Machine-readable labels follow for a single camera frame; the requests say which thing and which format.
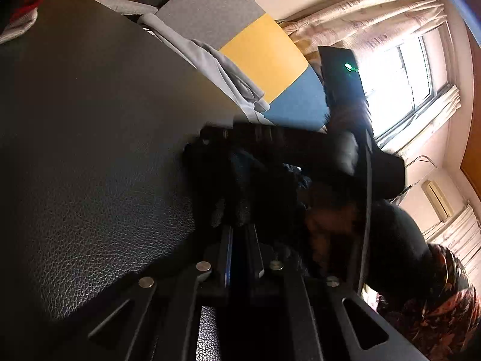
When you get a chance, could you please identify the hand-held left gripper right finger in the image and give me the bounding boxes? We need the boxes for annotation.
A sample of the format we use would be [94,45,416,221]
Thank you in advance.
[246,224,429,361]

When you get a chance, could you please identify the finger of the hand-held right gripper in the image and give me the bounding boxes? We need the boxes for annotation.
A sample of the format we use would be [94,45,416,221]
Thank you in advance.
[197,122,333,160]

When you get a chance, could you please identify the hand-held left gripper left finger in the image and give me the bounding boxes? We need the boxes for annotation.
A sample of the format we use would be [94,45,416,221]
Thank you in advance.
[87,226,234,361]

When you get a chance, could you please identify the grey clothes pile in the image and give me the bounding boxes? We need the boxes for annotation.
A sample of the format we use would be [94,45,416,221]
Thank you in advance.
[96,0,277,126]

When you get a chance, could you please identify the person's right hand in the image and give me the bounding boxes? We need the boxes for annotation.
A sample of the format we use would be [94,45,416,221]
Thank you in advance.
[326,98,373,138]

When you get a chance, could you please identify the window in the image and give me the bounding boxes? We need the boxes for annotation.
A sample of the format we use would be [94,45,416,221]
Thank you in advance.
[357,32,452,141]

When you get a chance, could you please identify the patterned curtain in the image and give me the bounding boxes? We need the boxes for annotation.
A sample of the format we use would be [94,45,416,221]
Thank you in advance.
[278,0,463,151]

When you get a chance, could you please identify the grey yellow blue cushion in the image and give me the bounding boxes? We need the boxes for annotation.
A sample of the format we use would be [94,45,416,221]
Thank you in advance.
[156,0,333,133]

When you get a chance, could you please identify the air conditioner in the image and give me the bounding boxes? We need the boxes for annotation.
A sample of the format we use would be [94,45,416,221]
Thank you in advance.
[421,180,453,221]

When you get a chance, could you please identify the person's floral clothing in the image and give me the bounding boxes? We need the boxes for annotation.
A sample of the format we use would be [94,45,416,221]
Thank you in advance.
[374,244,477,361]

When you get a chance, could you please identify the pale cloth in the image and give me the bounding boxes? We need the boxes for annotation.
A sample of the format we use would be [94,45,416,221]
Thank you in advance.
[0,8,38,46]

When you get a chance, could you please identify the wire clothes hanger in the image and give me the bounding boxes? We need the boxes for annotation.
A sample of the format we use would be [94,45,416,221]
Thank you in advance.
[404,153,440,170]

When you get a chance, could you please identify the grey cable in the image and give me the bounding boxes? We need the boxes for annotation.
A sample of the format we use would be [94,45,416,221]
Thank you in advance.
[353,128,376,294]

